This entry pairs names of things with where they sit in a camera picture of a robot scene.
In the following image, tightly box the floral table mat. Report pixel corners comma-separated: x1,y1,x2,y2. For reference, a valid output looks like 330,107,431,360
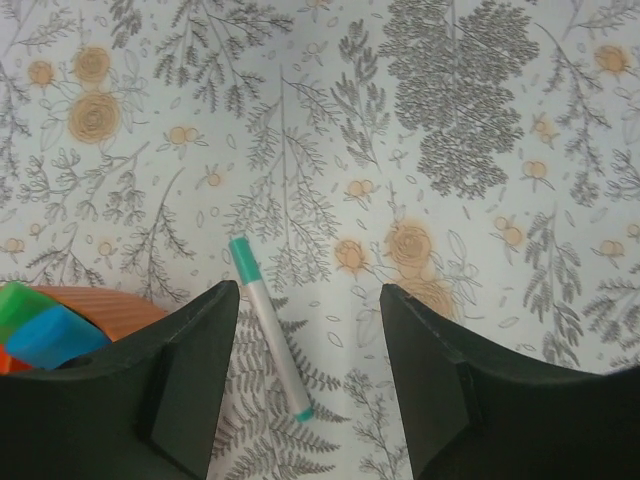
1,1,639,479

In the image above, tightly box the teal capped white marker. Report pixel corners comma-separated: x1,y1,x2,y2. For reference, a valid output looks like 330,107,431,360
229,236,313,423

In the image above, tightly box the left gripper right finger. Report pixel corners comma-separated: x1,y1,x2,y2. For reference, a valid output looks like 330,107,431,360
380,284,639,479

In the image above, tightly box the blue black highlighter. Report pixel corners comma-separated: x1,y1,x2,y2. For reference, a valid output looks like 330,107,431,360
4,305,111,370

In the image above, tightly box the green black highlighter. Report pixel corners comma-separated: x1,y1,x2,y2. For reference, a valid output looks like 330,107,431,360
1,283,56,329

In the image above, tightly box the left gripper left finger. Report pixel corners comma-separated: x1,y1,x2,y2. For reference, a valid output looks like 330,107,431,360
1,281,239,479

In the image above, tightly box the orange round organizer container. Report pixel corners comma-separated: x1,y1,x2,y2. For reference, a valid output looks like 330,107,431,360
0,285,169,376

